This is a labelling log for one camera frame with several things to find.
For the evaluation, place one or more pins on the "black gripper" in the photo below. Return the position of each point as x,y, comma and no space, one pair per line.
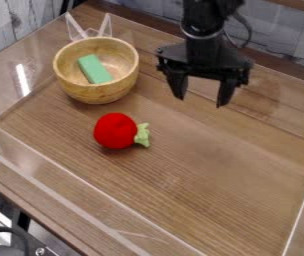
225,63

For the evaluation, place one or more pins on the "red plush fruit green leaves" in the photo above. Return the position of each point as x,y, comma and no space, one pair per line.
117,132

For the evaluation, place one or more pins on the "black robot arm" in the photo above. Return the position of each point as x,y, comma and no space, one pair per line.
202,21

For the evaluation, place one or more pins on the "black curved chair part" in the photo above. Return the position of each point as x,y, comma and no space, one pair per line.
6,248

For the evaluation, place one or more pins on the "clear acrylic tray wall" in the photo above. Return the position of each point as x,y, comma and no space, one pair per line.
214,189

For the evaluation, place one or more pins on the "black table leg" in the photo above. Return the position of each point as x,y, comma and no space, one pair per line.
21,220

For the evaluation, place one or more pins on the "wooden bowl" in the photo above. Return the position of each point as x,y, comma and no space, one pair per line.
117,56

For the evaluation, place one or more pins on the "green rectangular block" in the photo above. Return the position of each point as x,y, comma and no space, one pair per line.
93,69

